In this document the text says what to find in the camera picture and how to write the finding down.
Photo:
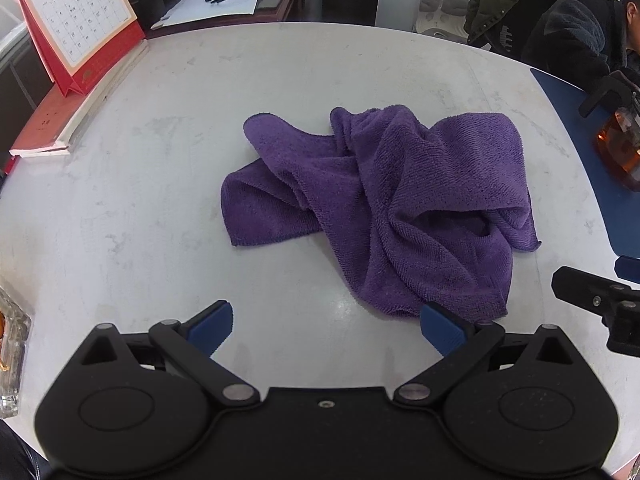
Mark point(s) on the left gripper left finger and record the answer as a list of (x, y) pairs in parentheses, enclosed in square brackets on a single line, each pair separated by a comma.
[(189, 347)]

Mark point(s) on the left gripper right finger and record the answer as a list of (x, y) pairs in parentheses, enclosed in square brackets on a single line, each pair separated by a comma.
[(462, 345)]

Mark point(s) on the purple microfiber towel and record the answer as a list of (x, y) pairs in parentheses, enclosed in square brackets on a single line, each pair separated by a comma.
[(414, 214)]

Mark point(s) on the blue table mat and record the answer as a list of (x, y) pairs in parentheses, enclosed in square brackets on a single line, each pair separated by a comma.
[(619, 205)]

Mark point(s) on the glass teapot with tea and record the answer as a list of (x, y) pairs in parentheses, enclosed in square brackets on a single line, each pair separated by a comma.
[(617, 141)]

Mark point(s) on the glass ashtray with peels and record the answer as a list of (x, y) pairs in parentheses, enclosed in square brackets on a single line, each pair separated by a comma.
[(15, 329)]

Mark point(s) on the red cover book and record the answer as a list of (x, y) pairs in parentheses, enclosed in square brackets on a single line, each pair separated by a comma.
[(60, 121)]

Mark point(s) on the seated man in black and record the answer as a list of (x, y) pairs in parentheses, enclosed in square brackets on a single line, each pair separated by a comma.
[(582, 41)]

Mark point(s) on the grey plush slippers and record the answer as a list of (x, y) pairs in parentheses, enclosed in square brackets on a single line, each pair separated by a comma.
[(442, 19)]

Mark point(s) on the white paper sheet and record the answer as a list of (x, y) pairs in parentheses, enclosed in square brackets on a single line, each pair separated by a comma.
[(188, 11)]

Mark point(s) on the red desk calendar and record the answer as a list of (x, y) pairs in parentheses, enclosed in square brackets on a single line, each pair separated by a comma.
[(79, 41)]

